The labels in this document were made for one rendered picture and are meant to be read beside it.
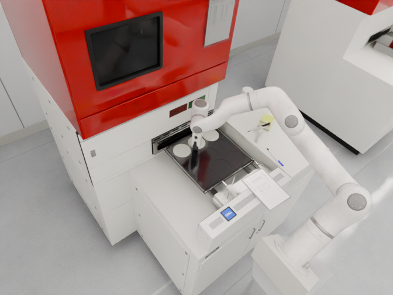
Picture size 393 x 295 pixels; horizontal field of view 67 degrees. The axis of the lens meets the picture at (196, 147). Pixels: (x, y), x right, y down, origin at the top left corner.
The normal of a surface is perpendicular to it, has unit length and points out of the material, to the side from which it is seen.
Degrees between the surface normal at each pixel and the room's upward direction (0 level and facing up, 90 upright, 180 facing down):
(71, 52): 90
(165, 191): 0
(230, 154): 0
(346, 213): 84
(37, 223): 0
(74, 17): 90
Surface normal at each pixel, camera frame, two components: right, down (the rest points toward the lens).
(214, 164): 0.08, -0.66
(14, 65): 0.63, 0.62
